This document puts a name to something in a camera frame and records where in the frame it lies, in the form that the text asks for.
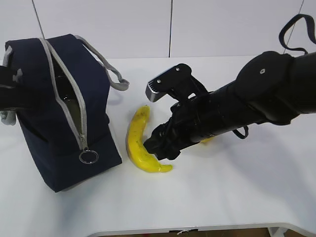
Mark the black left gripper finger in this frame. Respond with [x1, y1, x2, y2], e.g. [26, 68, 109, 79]
[0, 66, 56, 111]

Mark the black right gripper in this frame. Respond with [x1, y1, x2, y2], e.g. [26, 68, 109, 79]
[144, 98, 207, 160]

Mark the yellow banana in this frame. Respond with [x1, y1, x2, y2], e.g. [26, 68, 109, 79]
[125, 105, 173, 173]

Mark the yellow pear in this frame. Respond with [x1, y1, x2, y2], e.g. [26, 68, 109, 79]
[200, 137, 214, 144]

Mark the navy blue lunch bag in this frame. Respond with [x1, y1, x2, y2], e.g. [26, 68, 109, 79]
[1, 34, 129, 192]

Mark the glass container with green lid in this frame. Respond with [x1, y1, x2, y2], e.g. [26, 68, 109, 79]
[55, 76, 82, 133]

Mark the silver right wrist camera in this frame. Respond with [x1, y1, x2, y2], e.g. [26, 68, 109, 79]
[145, 68, 172, 102]

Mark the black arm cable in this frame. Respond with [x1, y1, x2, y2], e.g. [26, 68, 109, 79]
[232, 13, 316, 140]

